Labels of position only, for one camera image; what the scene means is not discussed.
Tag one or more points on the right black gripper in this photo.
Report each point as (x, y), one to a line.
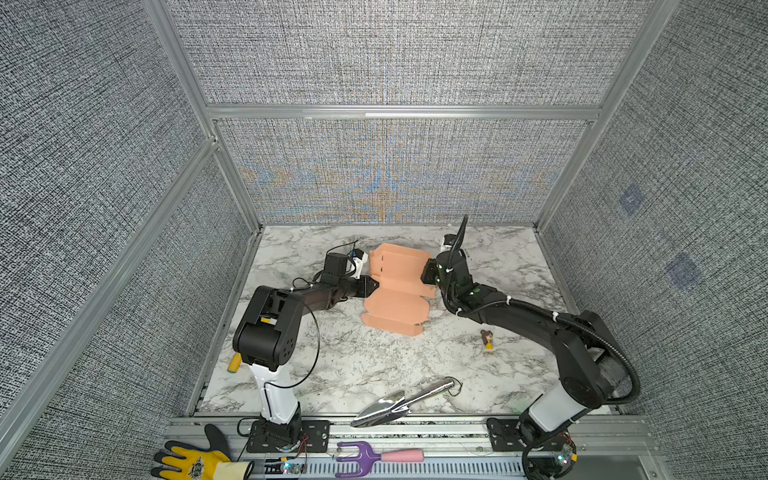
(431, 267)

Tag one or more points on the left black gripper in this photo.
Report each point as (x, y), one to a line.
(364, 286)

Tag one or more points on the pink paper box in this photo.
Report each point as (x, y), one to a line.
(400, 303)

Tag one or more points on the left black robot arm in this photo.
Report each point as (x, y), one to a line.
(267, 336)

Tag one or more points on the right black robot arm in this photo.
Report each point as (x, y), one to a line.
(593, 369)

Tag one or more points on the small brown yellow figurine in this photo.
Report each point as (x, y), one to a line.
(487, 338)

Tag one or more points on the metal garden trowel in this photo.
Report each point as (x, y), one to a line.
(398, 404)

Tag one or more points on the purple pink hand rake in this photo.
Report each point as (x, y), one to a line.
(366, 457)

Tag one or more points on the yellow black work glove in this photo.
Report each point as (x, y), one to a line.
(178, 460)

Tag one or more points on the yellow handled tool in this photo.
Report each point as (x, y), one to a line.
(235, 363)

